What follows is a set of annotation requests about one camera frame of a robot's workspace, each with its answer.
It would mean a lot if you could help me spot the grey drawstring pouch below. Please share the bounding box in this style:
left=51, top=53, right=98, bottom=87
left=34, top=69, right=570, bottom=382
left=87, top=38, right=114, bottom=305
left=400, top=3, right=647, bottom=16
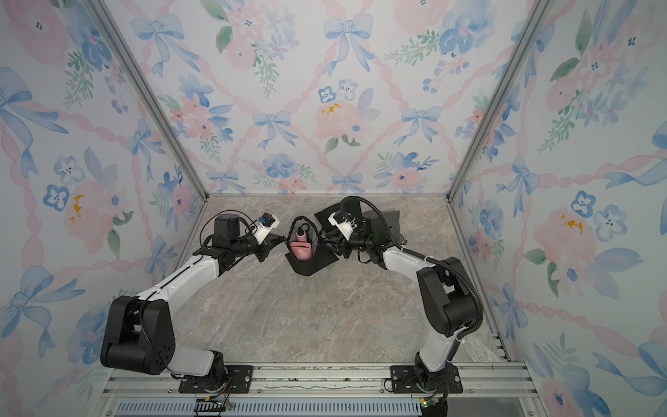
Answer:
left=363, top=210, right=401, bottom=239

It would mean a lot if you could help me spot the plain black pouch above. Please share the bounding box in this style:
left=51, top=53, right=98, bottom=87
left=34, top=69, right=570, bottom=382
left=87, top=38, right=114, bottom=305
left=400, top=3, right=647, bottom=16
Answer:
left=314, top=196, right=362, bottom=233

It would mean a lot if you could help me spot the black pouch with gold logo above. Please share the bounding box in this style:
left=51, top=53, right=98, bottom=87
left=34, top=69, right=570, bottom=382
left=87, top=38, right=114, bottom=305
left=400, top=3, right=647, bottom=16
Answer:
left=286, top=216, right=339, bottom=276

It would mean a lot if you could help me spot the pink hair dryer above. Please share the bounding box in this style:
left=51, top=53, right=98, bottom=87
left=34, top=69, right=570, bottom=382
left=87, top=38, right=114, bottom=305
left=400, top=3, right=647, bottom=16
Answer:
left=290, top=223, right=313, bottom=261

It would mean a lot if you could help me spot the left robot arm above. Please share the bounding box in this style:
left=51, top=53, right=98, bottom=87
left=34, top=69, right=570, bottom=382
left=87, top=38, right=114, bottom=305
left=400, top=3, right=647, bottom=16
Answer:
left=100, top=210, right=284, bottom=386

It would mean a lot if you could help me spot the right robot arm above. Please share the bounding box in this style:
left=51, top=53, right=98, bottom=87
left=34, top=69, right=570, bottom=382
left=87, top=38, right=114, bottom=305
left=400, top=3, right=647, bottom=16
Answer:
left=315, top=206, right=483, bottom=393

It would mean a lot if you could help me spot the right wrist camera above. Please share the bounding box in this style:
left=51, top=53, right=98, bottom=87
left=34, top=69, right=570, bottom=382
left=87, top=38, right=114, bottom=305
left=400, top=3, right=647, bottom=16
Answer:
left=328, top=210, right=359, bottom=242

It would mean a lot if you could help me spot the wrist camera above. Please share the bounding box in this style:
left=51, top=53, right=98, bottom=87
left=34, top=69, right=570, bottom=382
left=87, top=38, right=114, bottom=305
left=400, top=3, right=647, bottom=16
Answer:
left=253, top=213, right=280, bottom=244
left=328, top=210, right=359, bottom=242

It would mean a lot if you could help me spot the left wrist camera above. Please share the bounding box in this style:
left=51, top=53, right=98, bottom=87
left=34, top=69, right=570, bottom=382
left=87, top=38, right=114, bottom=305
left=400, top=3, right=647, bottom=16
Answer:
left=253, top=213, right=280, bottom=244

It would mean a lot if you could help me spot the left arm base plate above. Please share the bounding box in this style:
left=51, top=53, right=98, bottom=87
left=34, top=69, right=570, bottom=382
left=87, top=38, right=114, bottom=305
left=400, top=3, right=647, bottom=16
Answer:
left=178, top=365, right=255, bottom=394

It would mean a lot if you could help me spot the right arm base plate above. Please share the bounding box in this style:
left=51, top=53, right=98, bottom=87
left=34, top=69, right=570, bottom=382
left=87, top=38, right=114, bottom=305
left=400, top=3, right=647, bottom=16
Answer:
left=386, top=365, right=463, bottom=396

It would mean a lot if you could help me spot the aluminium front rail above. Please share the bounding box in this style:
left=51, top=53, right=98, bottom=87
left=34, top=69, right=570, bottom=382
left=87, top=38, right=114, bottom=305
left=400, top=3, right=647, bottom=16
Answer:
left=93, top=362, right=546, bottom=416

